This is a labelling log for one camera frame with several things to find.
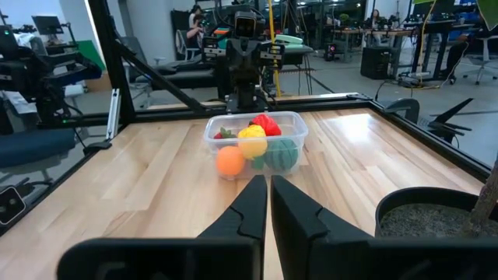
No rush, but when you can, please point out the black monitor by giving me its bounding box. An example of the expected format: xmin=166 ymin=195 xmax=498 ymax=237
xmin=30 ymin=14 xmax=66 ymax=37

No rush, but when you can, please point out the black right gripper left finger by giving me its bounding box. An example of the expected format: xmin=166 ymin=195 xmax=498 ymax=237
xmin=197 ymin=174 xmax=269 ymax=240

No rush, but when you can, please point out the black frame clamp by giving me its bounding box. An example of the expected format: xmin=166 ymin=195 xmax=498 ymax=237
xmin=82 ymin=138 xmax=114 ymax=157
xmin=383 ymin=97 xmax=422 ymax=124

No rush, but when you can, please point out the silver metal bracket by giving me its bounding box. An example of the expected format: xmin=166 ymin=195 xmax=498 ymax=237
xmin=104 ymin=87 xmax=122 ymax=141

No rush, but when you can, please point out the bright red toy tomato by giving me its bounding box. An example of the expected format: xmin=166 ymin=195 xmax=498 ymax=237
xmin=251 ymin=114 xmax=282 ymax=137

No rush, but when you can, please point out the red toy strawberry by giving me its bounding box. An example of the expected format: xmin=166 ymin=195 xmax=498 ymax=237
xmin=212 ymin=127 xmax=237 ymax=140

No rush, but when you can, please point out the green panel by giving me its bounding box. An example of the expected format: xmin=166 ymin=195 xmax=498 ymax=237
xmin=75 ymin=39 xmax=107 ymax=72

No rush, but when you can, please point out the yellow toy lemon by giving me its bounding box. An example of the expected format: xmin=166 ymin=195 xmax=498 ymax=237
xmin=237 ymin=124 xmax=268 ymax=159

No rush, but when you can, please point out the black wifi antenna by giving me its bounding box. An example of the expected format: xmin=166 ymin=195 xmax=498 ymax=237
xmin=426 ymin=96 xmax=475 ymax=138

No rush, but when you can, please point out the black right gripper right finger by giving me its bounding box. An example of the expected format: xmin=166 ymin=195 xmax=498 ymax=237
xmin=270 ymin=174 xmax=375 ymax=240

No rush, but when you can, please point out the black aluminium table frame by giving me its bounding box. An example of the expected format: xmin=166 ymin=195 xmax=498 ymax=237
xmin=0 ymin=0 xmax=492 ymax=236

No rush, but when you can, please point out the wooden top desk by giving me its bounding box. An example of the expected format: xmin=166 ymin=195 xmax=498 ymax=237
xmin=334 ymin=23 xmax=486 ymax=81

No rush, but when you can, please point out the blue office chair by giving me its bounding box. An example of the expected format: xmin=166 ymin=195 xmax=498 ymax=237
xmin=0 ymin=128 xmax=78 ymax=182

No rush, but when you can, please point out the green striped toy watermelon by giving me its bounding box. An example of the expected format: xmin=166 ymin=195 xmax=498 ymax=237
xmin=264 ymin=138 xmax=300 ymax=172

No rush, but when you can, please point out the white office chair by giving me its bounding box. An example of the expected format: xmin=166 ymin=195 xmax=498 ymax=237
xmin=462 ymin=35 xmax=498 ymax=86

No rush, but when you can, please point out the black robot workstation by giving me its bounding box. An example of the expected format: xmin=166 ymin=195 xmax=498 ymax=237
xmin=0 ymin=23 xmax=103 ymax=129

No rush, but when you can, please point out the black computer tower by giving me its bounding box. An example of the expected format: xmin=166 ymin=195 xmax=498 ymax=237
xmin=359 ymin=46 xmax=392 ymax=81

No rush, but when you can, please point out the potted green leafy plant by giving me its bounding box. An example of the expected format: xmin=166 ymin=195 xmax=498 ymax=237
xmin=375 ymin=0 xmax=498 ymax=239

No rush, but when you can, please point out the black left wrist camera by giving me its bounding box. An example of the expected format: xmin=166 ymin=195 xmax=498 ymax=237
xmin=233 ymin=10 xmax=258 ymax=39

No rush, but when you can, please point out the clear plastic tupperware container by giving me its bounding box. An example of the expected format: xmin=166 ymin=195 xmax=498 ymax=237
xmin=202 ymin=110 xmax=309 ymax=180

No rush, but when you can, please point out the black table-level camera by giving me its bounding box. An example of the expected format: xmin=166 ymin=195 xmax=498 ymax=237
xmin=0 ymin=185 xmax=27 ymax=227

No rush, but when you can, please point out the yellow cable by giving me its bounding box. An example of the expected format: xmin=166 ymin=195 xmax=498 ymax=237
xmin=267 ymin=0 xmax=282 ymax=98

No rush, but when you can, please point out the mint green object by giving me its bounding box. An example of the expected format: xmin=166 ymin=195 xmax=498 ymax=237
xmin=274 ymin=33 xmax=305 ymax=46

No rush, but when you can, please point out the orange toy fruit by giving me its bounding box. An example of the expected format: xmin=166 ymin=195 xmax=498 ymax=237
xmin=216 ymin=145 xmax=246 ymax=177

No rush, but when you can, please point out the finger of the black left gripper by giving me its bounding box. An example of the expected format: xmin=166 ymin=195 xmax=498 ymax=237
xmin=202 ymin=37 xmax=222 ymax=60
xmin=259 ymin=40 xmax=286 ymax=64

